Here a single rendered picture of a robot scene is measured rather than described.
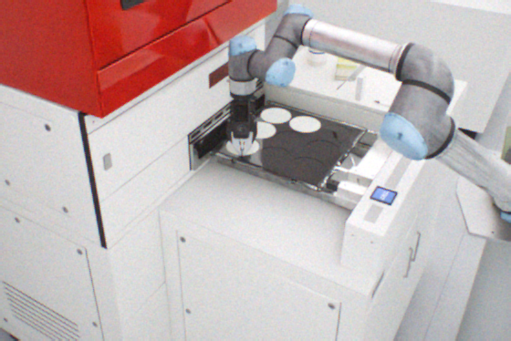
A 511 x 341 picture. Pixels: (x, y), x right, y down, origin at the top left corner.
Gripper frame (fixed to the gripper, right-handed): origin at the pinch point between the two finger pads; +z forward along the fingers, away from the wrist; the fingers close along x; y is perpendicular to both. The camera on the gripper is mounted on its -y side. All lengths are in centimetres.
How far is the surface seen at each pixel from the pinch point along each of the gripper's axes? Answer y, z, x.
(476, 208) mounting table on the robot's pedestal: -12, 9, -67
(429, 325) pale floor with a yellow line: 13, 91, -74
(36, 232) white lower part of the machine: -18, 17, 59
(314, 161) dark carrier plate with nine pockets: -1.9, 1.4, -21.3
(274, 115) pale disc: 24.8, 1.3, -10.0
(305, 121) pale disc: 20.9, 1.3, -20.2
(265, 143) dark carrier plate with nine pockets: 7.3, 1.3, -7.2
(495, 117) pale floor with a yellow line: 180, 91, -160
